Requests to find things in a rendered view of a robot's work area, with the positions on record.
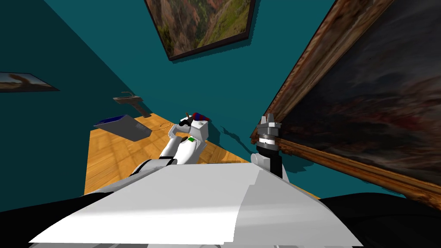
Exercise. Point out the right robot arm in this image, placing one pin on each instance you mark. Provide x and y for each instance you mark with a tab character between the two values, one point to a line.
273	163

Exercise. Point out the brown pedestal sink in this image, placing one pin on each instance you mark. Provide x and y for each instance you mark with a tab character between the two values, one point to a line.
132	100

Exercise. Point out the red and blue cone object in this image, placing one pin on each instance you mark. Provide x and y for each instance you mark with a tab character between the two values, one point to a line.
200	116

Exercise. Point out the dark painting in wooden frame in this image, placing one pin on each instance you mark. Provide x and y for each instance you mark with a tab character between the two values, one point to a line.
372	93

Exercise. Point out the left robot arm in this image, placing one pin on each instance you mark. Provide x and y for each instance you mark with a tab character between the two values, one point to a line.
181	151

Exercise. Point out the grey box with blue top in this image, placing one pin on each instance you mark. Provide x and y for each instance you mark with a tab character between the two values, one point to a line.
125	127

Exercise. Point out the small framed desert picture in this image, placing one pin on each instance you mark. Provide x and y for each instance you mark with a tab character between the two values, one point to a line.
20	82

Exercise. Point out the landscape picture in dark frame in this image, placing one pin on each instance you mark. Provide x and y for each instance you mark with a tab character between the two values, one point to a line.
203	24

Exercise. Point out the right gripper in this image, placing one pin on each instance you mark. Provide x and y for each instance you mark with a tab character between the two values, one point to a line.
268	130

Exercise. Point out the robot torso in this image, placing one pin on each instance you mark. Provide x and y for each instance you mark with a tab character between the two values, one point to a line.
172	206

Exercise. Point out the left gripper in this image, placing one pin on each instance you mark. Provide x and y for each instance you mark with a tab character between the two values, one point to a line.
199	130

